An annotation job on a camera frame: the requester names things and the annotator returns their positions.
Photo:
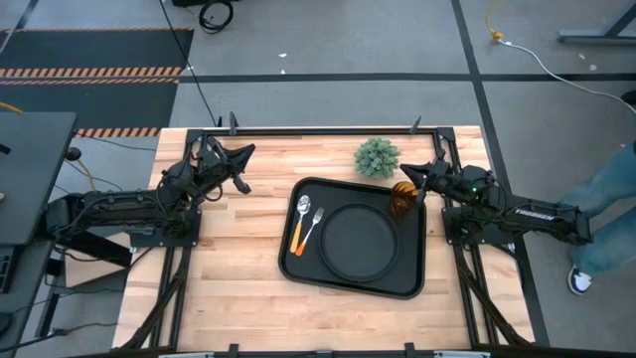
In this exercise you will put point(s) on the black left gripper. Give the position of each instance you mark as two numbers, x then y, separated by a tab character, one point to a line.
213	166

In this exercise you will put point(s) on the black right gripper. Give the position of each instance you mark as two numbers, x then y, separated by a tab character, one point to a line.
447	181

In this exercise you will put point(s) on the amber glass cup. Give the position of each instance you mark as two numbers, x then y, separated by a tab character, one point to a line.
403	199

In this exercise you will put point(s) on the green artificial succulent plant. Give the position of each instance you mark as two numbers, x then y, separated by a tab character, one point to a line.
376	158

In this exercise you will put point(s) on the black round plate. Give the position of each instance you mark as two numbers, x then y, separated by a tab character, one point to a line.
358	242

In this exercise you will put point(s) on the black rectangular tray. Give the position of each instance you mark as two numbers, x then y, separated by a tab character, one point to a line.
308	271

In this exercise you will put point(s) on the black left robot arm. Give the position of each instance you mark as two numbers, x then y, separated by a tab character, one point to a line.
114	209

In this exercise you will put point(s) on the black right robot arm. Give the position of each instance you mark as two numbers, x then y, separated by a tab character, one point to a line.
536	216

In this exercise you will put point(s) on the black hazard-striped floor mat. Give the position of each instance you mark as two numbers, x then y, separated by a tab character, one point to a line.
99	50
99	107

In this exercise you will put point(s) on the black box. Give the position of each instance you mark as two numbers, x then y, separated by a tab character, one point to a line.
189	2

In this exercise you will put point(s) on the black round knob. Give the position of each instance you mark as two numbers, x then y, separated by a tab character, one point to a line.
73	153

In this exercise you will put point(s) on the black desk foot bar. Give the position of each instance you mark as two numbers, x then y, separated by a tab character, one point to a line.
94	251

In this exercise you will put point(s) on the white plastic strip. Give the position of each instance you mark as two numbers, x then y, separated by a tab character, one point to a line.
186	355
462	355

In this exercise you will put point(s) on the person's shoe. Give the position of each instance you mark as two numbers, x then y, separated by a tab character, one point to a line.
579	281

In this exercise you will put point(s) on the dark grey desk top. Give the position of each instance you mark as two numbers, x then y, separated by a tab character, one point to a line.
30	174

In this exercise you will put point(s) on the black power adapter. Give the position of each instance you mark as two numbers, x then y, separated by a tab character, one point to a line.
55	267

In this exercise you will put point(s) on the grey metal beam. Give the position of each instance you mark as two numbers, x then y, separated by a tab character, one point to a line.
586	36

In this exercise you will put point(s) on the dark grey desk panel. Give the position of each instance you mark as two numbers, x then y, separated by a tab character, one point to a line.
25	298

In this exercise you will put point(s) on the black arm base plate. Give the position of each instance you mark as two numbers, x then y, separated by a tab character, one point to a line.
164	241
449	236

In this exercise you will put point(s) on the black aluminium table frame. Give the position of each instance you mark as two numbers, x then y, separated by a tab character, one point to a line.
323	131

